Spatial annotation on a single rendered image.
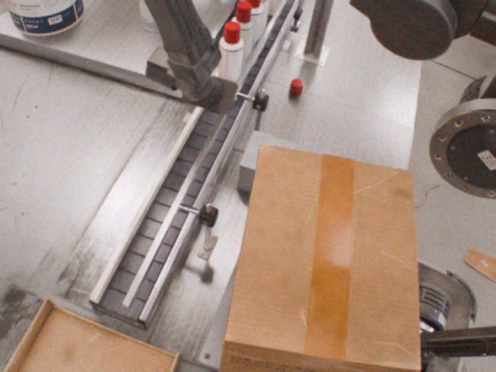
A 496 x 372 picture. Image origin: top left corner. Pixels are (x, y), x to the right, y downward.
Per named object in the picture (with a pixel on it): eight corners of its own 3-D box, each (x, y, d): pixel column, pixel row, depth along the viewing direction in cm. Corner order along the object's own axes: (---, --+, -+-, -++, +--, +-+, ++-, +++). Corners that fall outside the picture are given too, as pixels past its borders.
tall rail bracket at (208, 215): (183, 230, 90) (180, 186, 76) (217, 243, 89) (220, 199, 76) (177, 244, 88) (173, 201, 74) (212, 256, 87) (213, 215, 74)
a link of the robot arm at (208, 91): (201, 105, 76) (215, 76, 76) (167, 89, 77) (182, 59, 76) (210, 109, 83) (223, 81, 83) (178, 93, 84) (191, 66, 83)
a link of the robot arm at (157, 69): (191, 84, 69) (218, 45, 72) (131, 54, 70) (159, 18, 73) (195, 118, 81) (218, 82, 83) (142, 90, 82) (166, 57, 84)
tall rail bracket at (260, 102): (234, 127, 107) (238, 76, 93) (263, 135, 106) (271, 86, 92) (229, 136, 105) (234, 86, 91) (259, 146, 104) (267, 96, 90)
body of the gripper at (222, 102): (192, 70, 90) (182, 64, 82) (239, 85, 89) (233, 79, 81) (183, 101, 90) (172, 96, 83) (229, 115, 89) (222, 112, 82)
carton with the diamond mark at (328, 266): (246, 226, 90) (260, 142, 67) (362, 246, 89) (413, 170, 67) (218, 379, 72) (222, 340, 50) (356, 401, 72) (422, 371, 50)
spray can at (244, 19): (231, 65, 112) (236, -4, 95) (251, 72, 111) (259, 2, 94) (224, 79, 109) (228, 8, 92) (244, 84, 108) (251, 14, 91)
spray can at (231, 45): (221, 86, 107) (225, 15, 90) (242, 92, 107) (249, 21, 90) (213, 100, 104) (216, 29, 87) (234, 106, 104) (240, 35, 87)
